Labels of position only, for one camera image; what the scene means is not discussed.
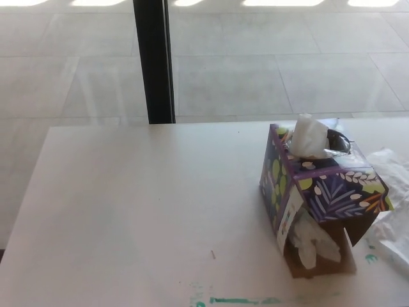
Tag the white facial tissue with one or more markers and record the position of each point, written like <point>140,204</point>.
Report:
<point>391,179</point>
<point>308,137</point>

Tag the purple floral tissue box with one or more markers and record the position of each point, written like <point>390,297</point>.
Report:
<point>335,192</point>

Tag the crumpled white tissue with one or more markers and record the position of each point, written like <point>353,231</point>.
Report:
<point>308,243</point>

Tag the black window frame post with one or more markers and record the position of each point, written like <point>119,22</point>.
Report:
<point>156,64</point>

